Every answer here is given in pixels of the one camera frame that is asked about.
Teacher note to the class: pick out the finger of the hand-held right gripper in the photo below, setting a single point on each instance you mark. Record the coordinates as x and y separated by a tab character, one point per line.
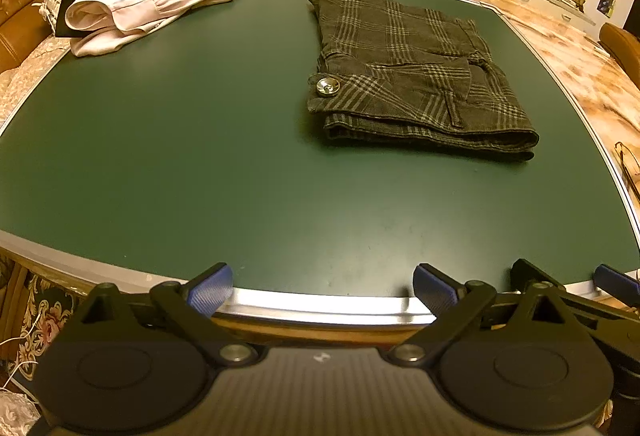
530	272
617	280

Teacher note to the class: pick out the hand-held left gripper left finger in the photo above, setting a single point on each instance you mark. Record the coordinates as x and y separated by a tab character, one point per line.
212	286

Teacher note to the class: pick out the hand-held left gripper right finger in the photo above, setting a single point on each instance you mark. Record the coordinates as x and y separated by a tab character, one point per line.
432	288

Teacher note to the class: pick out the dark plaid pants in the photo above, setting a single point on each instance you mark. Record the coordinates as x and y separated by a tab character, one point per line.
400	56

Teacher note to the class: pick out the floral patterned carpet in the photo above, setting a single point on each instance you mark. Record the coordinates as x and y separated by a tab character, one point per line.
45	311

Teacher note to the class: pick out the white lace cloth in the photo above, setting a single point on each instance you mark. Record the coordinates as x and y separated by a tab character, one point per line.
15	411
47	9

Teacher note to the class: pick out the brown chair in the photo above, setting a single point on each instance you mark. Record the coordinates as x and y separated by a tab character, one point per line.
620	46

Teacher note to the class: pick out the pale quilted seat cover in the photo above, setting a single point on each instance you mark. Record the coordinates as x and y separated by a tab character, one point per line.
25	71

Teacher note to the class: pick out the pink shirt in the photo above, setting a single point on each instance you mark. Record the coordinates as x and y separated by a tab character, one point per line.
150	1

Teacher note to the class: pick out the wall poster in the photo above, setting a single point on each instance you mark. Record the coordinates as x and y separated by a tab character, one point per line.
609	0

